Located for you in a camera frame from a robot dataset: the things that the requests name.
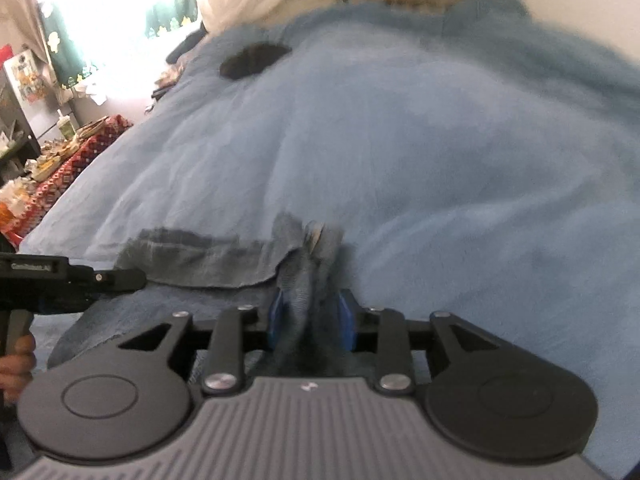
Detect silver fridge with magnets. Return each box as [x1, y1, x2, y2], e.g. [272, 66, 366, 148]
[0, 50, 56, 141]

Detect blue denim shorts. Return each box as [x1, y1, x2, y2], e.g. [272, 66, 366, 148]
[114, 212, 361, 376]

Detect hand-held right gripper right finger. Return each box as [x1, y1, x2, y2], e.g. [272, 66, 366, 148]
[337, 289, 507, 395]

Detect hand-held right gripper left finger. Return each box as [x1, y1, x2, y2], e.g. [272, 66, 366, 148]
[117, 290, 288, 397]

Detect dark blue pillow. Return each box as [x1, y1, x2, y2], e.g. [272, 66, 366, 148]
[165, 27, 208, 64]

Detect person's left hand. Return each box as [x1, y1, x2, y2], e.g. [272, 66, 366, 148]
[0, 334, 39, 406]

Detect dark cluttered shelf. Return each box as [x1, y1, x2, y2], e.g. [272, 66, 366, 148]
[0, 125, 41, 181]

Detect black furry lump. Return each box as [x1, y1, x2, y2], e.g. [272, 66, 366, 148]
[218, 42, 293, 81]

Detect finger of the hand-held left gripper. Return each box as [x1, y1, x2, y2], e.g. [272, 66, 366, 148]
[96, 267, 149, 296]

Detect blue fleece blanket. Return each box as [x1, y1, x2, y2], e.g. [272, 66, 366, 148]
[17, 0, 640, 476]

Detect green patterned curtain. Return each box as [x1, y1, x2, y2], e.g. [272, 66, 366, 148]
[40, 0, 201, 86]

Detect green drink cup with straw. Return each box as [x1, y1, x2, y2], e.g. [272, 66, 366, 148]
[56, 109, 76, 140]

